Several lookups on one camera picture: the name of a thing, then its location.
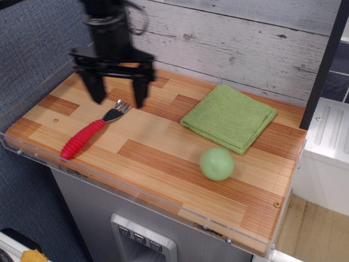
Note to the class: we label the black white object at corner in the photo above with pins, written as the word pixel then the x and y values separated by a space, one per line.
pixel 13 244

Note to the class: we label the grey toy fridge cabinet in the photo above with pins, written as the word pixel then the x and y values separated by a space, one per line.
pixel 92 207

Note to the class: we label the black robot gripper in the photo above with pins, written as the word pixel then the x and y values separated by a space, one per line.
pixel 112 54

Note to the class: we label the yellow object at corner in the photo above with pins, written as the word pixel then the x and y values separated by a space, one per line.
pixel 33 256

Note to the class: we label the red handled metal fork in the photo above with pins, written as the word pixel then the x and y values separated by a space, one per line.
pixel 77 142

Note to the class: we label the white toy sink counter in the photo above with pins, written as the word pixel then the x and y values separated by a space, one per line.
pixel 322 173

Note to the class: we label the green folded cloth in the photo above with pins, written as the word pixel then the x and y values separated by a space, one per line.
pixel 229 118

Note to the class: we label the right black vertical post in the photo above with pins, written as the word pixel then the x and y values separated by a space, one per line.
pixel 329 54

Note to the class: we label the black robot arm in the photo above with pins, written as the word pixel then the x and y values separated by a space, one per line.
pixel 103 9

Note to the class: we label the green ball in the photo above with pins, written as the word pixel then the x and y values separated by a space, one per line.
pixel 217 164

